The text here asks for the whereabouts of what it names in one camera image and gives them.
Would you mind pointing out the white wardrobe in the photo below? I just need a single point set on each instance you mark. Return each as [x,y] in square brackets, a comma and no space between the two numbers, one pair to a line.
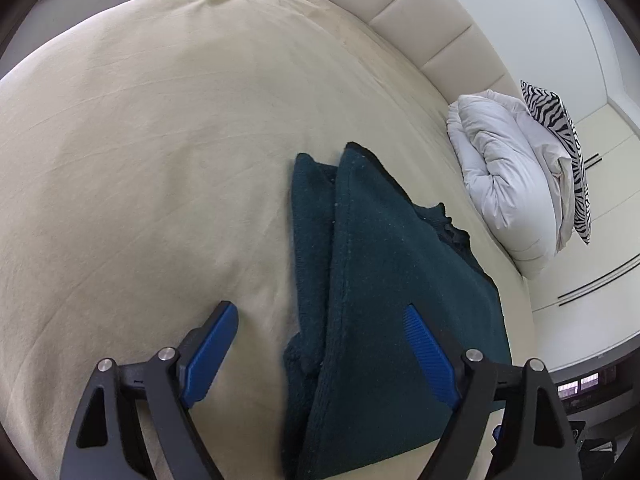
[610,240]

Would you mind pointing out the bed with beige sheet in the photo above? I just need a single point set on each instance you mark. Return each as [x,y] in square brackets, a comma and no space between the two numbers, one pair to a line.
[150,160]

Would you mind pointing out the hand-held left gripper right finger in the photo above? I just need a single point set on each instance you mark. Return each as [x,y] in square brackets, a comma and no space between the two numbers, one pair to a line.
[430,355]

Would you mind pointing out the zebra print pillow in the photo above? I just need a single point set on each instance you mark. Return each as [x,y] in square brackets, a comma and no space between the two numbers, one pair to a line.
[565,145]

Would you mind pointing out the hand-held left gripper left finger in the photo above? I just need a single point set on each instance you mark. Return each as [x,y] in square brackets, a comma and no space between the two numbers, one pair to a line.
[210,355]

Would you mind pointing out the white folded duvet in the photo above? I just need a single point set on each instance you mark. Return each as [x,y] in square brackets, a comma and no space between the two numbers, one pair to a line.
[505,175]

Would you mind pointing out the cream padded headboard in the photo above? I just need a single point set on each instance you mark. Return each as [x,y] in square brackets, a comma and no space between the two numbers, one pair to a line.
[425,25]

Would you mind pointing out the dark green knit sweater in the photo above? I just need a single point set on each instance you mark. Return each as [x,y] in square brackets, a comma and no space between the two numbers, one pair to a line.
[380,285]

